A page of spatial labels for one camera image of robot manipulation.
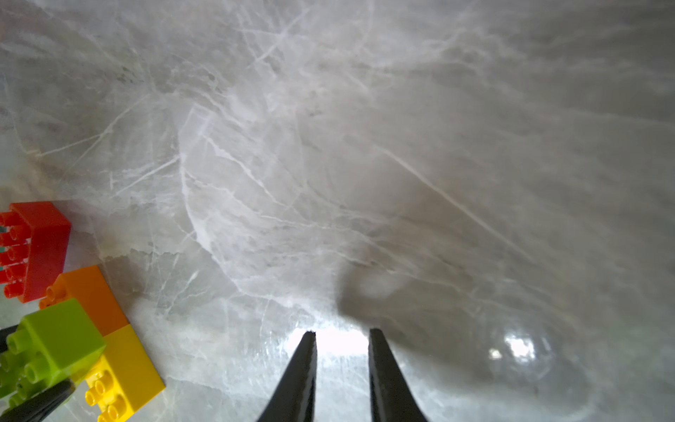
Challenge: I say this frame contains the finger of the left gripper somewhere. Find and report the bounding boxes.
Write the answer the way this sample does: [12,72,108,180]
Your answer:
[1,379,76,422]

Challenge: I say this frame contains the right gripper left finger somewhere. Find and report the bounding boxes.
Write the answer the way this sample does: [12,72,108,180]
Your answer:
[258,332,317,422]

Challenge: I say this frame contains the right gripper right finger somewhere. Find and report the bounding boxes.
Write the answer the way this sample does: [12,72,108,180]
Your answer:
[368,329,427,422]

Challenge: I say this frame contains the lime green lego brick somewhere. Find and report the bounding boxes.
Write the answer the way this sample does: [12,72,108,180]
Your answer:
[1,299,107,408]

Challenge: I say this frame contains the yellow lego brick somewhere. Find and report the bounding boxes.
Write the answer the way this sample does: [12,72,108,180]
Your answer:
[84,325,165,422]

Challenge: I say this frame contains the orange lego brick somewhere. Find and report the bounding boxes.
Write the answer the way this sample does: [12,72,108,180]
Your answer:
[39,266,129,336]

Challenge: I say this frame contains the red lego brick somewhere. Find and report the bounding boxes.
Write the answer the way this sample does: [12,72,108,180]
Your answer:
[1,202,71,303]

